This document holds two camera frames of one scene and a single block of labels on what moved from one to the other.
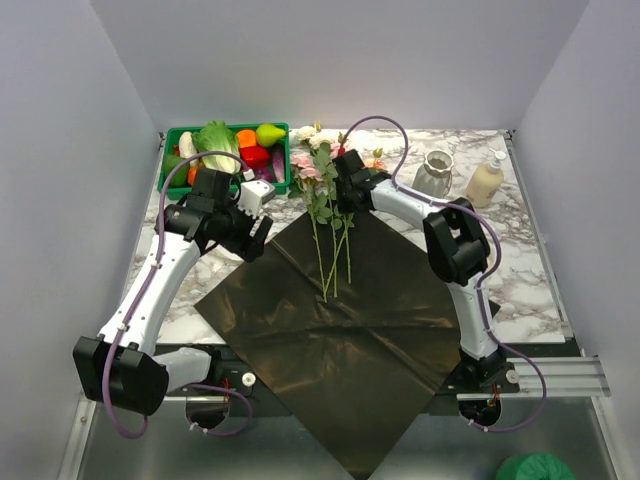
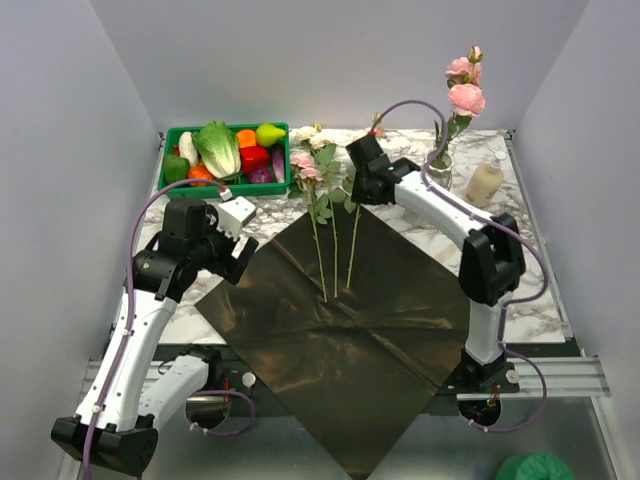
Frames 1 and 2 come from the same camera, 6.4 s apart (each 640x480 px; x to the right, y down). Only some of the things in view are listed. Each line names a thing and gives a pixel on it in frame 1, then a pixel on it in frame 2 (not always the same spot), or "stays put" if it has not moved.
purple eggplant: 278,162 stays put
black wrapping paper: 346,326 stays put
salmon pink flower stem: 335,152 -> 352,207
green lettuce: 216,136 stays put
